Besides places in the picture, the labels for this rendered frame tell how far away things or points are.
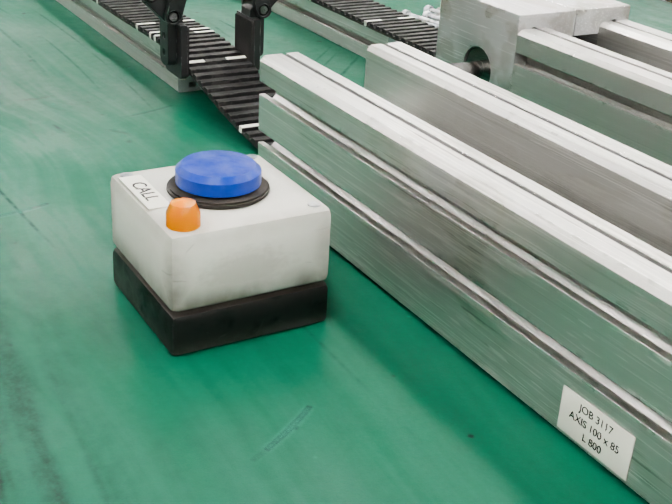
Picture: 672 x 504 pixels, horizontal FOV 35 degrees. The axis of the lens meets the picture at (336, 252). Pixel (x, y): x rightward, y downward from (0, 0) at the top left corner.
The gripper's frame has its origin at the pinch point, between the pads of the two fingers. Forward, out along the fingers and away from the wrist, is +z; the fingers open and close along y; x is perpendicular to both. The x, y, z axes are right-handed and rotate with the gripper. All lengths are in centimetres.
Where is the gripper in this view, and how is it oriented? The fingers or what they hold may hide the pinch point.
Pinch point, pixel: (212, 46)
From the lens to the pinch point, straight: 81.7
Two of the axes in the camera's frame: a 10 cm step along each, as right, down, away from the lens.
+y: -8.7, 1.8, -4.7
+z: -0.5, 9.0, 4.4
